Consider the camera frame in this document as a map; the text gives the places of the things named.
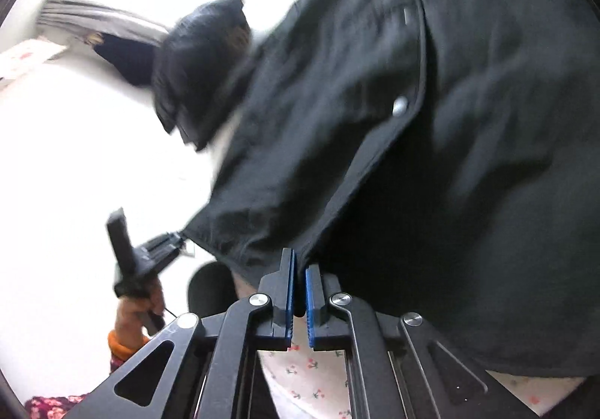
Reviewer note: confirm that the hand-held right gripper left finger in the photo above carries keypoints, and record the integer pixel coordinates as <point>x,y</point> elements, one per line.
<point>290,302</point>

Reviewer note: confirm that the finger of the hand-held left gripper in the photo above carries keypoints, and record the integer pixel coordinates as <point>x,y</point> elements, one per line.
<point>166,240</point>
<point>168,259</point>

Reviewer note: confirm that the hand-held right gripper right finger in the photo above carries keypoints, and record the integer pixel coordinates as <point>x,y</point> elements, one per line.
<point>310,306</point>

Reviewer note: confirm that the black snap-button jacket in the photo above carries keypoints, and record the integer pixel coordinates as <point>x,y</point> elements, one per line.
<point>375,156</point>

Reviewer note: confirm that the person's left forearm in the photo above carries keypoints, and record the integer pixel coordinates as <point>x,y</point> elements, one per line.
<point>123,359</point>

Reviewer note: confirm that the person's left hand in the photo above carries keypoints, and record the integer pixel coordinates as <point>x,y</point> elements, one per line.
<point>136,318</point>

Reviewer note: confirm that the cherry print sheet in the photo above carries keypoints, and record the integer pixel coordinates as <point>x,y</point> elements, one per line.
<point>309,377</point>

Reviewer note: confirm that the person's floral clothing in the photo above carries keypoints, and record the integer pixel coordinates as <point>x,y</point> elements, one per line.
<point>54,405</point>

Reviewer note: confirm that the dark cloth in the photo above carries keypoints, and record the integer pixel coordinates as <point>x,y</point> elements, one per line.
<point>126,60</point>

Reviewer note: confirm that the grey pleated curtain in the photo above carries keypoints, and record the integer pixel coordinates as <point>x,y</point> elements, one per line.
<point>108,18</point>

